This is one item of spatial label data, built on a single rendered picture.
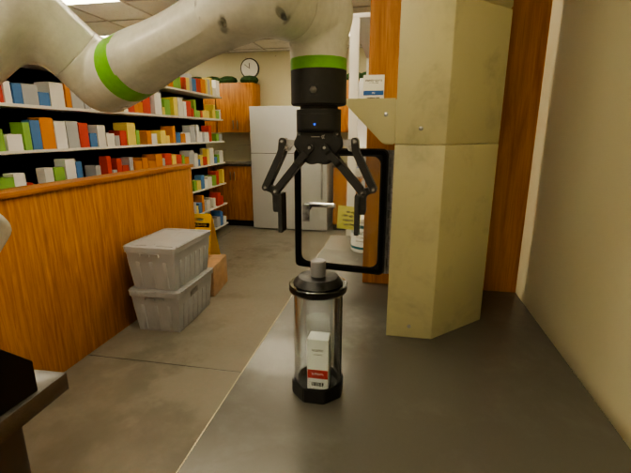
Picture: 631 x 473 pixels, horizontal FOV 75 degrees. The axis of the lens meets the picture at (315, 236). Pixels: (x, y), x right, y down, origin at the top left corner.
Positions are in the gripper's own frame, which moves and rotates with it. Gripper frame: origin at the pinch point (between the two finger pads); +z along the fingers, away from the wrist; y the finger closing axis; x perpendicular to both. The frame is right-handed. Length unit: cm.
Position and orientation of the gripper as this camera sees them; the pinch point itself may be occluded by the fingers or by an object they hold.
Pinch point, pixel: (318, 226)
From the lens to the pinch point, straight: 73.8
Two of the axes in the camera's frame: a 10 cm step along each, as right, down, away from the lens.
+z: 0.0, 9.7, 2.5
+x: -1.9, 2.4, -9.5
